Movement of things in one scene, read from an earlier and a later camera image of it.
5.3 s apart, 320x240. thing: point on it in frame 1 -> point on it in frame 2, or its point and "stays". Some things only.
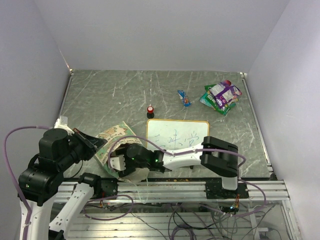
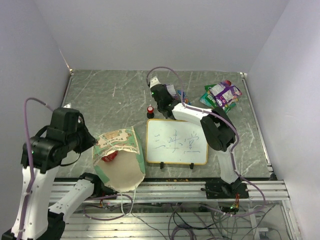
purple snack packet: (224, 93) stays
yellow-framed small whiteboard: (176, 134) stays
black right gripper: (128, 169) -> (169, 94)
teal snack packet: (204, 100) stays
